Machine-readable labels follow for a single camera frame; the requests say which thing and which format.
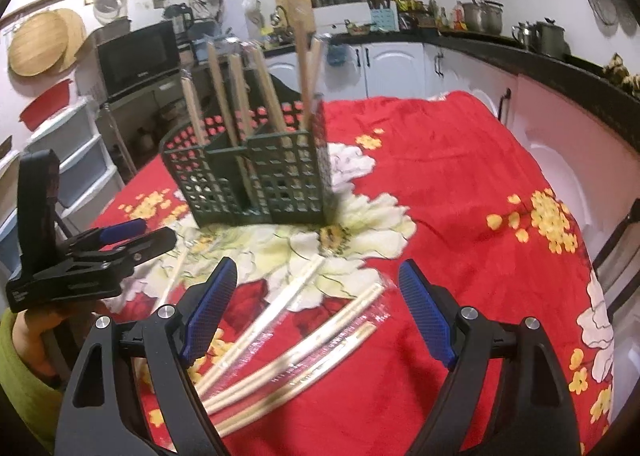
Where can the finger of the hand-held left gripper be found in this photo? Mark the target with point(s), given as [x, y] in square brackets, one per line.
[122, 228]
[145, 243]

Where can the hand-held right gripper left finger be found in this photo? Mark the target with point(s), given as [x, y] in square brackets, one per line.
[210, 316]

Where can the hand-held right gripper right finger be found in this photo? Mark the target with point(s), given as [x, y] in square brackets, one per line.
[425, 311]

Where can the pile of chopsticks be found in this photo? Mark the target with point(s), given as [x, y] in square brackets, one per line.
[270, 321]

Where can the wooden chopstick pair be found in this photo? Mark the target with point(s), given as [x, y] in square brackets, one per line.
[241, 91]
[220, 86]
[192, 111]
[315, 66]
[267, 91]

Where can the black perforated utensil holder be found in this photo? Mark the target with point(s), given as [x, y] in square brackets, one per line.
[280, 181]

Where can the person's left hand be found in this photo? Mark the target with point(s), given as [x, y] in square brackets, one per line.
[32, 336]

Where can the white plastic drawer unit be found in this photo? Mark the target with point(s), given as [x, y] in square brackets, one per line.
[9, 216]
[75, 156]

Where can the red plastic basin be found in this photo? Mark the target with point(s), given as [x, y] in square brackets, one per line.
[45, 103]

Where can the metal shelf table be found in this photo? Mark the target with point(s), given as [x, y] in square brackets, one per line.
[135, 106]

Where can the red floral blanket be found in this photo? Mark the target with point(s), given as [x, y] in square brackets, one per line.
[450, 186]

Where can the black microwave oven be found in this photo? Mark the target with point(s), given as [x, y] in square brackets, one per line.
[137, 58]

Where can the round bamboo tray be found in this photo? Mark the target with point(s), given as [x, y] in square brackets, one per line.
[37, 43]

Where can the round wooden board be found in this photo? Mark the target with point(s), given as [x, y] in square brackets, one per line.
[75, 36]

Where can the pink lower cabinets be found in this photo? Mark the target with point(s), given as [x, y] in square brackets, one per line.
[575, 161]

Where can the black electric kettle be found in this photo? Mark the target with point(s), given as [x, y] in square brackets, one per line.
[182, 16]

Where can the glass pot lid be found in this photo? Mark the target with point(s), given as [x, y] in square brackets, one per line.
[110, 3]

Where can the white lower cabinets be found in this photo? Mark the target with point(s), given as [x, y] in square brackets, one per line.
[395, 71]

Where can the blue plastic bag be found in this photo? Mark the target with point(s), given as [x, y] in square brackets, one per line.
[337, 53]

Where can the black kitchen countertop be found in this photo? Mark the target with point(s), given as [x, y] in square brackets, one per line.
[550, 71]

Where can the wooden cutting board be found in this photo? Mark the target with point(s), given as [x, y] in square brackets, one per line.
[295, 6]

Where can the small steel kettle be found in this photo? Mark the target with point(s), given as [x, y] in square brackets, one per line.
[522, 33]

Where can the white knife holder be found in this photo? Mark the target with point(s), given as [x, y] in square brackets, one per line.
[384, 18]

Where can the condiment bottles cluster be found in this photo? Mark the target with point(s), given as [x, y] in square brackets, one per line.
[450, 16]

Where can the white storage box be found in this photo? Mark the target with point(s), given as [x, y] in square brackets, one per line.
[340, 18]

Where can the open steel pot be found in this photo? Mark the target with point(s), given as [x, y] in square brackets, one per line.
[472, 17]

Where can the lidded steel canister pot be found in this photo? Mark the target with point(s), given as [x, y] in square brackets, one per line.
[550, 38]

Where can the lidded steel cooking pot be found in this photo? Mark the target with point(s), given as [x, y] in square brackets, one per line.
[494, 17]

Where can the brown dried food pile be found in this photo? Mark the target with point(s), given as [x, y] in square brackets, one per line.
[622, 76]

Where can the wooden wall shelf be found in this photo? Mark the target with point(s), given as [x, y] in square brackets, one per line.
[45, 1]

